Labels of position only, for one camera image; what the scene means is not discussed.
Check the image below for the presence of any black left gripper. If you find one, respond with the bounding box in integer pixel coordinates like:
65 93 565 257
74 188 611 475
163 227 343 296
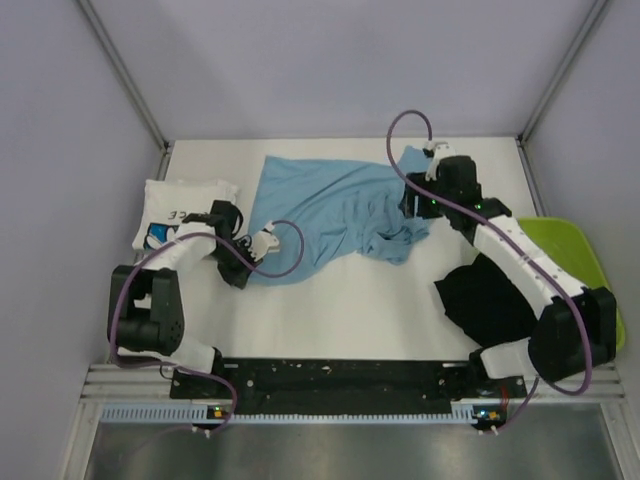
209 238 262 289

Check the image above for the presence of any light blue t shirt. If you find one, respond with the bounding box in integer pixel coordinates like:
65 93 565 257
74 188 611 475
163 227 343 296
248 146 429 286

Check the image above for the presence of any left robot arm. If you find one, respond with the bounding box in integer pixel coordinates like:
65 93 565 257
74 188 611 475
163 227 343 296
107 200 279 397

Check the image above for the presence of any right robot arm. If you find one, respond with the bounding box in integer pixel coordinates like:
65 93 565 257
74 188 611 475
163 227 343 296
400 147 616 396

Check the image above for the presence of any white folded printed t shirt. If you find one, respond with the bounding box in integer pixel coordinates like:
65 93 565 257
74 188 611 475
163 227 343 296
132 179 240 251

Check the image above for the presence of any green plastic bin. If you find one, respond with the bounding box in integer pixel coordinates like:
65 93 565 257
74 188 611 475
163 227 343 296
517 216 628 354

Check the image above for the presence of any black t shirt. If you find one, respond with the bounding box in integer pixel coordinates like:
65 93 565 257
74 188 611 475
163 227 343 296
435 254 537 348

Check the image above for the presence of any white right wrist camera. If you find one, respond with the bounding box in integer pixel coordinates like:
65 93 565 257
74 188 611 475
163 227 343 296
423 140 457 159

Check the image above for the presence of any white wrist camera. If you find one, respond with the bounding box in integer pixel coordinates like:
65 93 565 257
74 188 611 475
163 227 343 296
423 140 457 159
250 222 280 261

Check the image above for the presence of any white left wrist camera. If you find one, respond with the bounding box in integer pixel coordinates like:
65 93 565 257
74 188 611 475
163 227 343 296
250 222 280 261

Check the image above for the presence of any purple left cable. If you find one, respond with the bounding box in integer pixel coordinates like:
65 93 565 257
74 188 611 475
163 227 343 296
107 220 306 434

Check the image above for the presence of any purple cable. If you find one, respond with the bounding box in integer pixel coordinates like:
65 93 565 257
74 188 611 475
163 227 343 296
107 220 306 434
386 109 599 432

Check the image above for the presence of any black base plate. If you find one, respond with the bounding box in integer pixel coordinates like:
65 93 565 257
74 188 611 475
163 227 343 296
168 356 529 416

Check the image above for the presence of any aluminium frame rail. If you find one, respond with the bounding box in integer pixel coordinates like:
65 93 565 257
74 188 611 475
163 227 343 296
81 358 624 410

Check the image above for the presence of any light blue cable duct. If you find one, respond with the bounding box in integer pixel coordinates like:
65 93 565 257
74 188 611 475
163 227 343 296
100 403 500 426

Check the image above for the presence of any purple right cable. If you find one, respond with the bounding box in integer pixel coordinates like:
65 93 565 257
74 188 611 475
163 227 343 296
386 109 599 432

